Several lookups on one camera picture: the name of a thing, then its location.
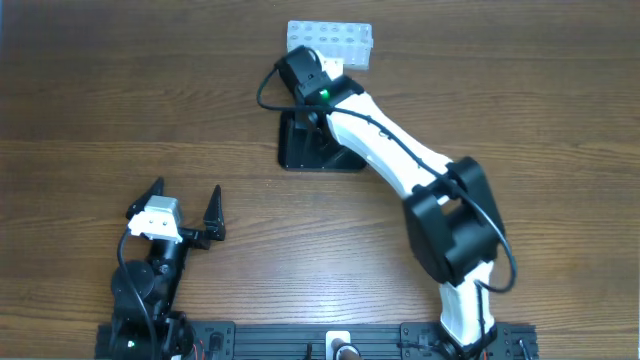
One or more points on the white test tube rack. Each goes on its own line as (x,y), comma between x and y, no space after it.
(340,40)

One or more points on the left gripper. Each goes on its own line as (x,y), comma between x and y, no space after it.
(196,238)

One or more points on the black tray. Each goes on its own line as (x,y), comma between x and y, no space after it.
(305,155)

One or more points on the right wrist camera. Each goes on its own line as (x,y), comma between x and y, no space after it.
(331,64)

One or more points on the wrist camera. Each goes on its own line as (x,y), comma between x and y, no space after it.
(331,64)
(156,220)

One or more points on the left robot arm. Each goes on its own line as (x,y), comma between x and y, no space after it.
(134,286)

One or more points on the mounting rail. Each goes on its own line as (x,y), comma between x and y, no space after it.
(290,342)

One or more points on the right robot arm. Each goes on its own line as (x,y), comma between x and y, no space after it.
(390,150)

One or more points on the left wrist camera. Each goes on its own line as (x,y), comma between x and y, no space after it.
(156,220)

